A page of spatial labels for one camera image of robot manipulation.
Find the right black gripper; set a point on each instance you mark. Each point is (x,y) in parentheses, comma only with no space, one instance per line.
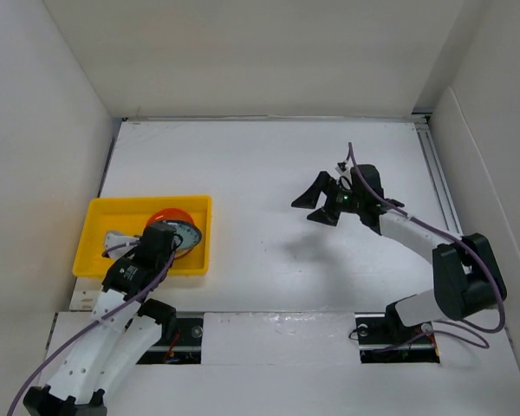
(308,199)

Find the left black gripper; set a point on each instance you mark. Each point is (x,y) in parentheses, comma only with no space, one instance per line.
(170,256)

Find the orange plate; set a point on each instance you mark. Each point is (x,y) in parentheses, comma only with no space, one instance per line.
(172,214)

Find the blue white porcelain plate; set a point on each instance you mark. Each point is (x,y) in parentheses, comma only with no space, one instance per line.
(188,235)

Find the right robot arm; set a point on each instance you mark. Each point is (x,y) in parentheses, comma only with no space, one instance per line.
(468,291)

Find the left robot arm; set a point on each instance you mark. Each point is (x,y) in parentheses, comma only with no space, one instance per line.
(124,324)

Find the yellow plastic bin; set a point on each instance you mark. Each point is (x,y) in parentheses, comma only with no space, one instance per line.
(129,216)

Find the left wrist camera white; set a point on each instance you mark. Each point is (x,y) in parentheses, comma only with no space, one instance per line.
(117,244)

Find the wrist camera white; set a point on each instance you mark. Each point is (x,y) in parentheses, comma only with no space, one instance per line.
(117,244)
(343,169)

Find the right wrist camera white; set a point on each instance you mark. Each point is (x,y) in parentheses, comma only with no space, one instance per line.
(343,169)

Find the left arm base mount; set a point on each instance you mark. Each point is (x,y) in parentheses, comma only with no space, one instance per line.
(183,348)

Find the aluminium rail right side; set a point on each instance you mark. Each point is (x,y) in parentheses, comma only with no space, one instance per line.
(440,186)

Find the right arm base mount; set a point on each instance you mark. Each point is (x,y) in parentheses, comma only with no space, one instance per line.
(382,340)

